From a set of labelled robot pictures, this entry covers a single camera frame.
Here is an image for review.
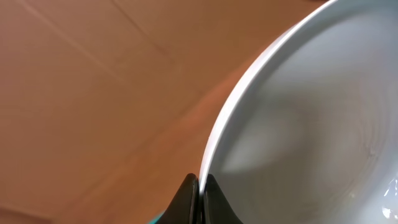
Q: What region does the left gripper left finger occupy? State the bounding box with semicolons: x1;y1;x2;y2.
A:
156;173;199;224

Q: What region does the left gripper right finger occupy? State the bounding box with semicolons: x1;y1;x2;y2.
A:
201;174;243;224

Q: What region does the light blue plate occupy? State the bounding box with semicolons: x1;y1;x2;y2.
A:
199;0;397;223

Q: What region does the teal plastic tray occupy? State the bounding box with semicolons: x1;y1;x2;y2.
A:
147;212;164;224

